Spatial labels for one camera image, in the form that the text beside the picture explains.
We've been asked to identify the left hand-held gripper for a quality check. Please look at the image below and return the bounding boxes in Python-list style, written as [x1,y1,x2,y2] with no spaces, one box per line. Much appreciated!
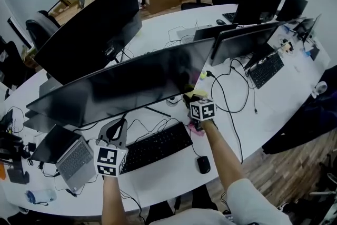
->
[94,118,129,179]

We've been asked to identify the yellow cloth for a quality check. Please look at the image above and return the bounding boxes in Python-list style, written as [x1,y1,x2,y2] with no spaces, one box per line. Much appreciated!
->
[184,83,209,100]

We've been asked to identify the person's white shirt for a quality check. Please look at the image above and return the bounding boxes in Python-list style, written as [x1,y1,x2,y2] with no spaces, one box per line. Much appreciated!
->
[148,178,292,225]

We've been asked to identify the small white round device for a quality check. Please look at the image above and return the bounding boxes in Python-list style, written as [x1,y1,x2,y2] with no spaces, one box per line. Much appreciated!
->
[166,96,183,107]

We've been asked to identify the small black keyboard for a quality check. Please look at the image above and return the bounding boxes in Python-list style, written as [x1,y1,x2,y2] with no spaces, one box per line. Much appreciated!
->
[6,165,30,185]

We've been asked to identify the person's dark trousers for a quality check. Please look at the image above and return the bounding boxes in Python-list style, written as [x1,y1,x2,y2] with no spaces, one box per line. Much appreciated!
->
[148,183,220,219]

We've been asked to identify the person's left forearm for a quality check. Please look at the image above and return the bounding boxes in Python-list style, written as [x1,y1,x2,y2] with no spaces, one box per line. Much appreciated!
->
[101,175,125,225]

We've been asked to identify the clear water bottle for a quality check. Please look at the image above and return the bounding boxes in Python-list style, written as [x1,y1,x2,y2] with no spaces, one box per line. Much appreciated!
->
[25,189,57,206]

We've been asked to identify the small white desk fan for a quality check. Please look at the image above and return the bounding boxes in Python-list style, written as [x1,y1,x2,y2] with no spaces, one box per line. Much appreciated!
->
[312,81,329,99]

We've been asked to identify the grey-backed office chair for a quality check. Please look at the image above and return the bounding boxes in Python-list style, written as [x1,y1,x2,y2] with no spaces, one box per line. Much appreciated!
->
[25,9,62,51]

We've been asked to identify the person's right forearm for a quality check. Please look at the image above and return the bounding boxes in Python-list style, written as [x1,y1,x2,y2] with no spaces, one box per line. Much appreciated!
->
[201,120,247,194]

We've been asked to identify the black armrest office chair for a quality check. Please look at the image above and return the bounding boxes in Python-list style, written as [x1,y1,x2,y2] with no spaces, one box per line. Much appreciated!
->
[181,0,213,11]

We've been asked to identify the wide black monitor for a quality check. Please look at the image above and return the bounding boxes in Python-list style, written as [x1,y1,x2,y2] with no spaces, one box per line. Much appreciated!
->
[26,37,216,129]

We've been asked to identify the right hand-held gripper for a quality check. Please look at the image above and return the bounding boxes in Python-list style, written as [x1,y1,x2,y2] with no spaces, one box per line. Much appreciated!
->
[189,98,217,132]

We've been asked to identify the silver open laptop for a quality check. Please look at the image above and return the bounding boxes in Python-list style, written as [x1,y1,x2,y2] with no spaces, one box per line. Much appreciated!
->
[30,124,97,192]

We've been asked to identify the pink plastic case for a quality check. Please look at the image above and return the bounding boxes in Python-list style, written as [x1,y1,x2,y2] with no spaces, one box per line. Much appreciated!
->
[188,123,205,138]

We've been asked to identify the white standing board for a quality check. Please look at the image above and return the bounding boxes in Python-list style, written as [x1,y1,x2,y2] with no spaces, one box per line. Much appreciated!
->
[7,17,33,48]

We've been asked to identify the silver closed laptop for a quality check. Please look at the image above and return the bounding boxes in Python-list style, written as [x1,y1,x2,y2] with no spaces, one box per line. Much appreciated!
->
[38,77,64,97]

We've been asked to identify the black power cable with plug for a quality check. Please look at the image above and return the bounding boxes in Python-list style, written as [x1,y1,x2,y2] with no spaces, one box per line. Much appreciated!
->
[206,70,257,165]

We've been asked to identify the curved black monitor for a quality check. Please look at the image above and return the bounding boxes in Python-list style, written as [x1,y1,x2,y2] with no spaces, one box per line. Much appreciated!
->
[33,0,143,85]

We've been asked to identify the dark open laptop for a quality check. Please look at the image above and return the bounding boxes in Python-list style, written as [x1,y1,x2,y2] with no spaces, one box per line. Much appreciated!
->
[293,13,323,43]

